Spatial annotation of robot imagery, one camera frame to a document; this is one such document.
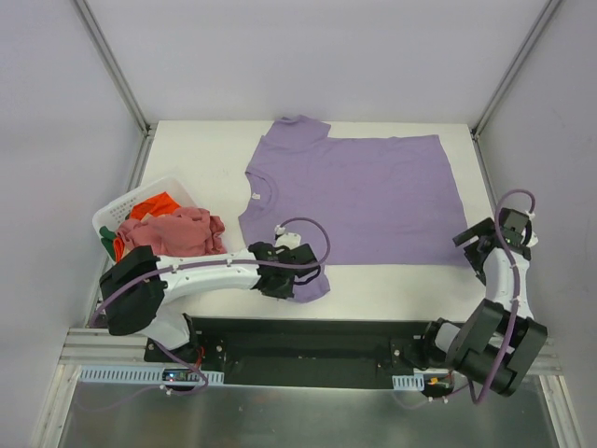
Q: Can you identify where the lavender purple t-shirt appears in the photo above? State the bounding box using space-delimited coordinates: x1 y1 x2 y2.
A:
237 114 470 304

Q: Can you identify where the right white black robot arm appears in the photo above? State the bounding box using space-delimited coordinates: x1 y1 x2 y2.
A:
419 208 548 401

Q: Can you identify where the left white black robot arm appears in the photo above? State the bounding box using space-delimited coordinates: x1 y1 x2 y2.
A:
99 242 322 363

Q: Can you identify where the pink t-shirt in basket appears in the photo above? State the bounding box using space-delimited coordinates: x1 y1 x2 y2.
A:
116 207 227 258

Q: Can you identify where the orange t-shirt in basket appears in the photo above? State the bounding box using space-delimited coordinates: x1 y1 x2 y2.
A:
128 191 180 221

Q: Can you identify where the green garment in basket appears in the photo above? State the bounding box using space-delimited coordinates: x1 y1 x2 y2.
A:
99 226 117 250

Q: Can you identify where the white plastic laundry basket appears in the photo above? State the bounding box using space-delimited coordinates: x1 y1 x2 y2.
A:
92 176 205 263

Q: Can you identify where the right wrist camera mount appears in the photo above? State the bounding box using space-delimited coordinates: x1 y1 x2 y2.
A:
521 210 538 247

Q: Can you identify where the right aluminium frame post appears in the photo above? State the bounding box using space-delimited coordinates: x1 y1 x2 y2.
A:
469 0 565 139

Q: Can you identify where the aluminium frame post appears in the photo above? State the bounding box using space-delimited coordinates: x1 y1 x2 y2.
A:
469 0 565 139
72 0 158 136

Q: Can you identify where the aluminium extrusion rail right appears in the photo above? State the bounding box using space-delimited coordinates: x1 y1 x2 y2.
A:
528 338 562 376

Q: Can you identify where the aluminium extrusion rail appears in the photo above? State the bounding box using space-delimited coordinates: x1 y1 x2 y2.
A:
528 338 562 376
59 328 147 365

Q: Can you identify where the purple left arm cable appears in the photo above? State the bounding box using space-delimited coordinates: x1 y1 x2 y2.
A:
74 217 332 412

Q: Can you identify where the right white slotted cable duct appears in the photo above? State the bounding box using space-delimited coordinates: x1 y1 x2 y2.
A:
392 373 425 392

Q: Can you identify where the white slotted cable duct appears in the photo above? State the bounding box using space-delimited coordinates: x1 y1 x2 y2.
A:
79 366 225 387
392 373 425 392

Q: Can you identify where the left white slotted cable duct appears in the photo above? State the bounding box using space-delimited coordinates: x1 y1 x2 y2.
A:
79 366 225 387

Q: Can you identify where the aluminium extrusion rail left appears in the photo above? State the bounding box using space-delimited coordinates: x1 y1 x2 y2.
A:
59 328 147 365

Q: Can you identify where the left aluminium frame post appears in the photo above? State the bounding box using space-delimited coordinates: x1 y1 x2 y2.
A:
72 0 158 136

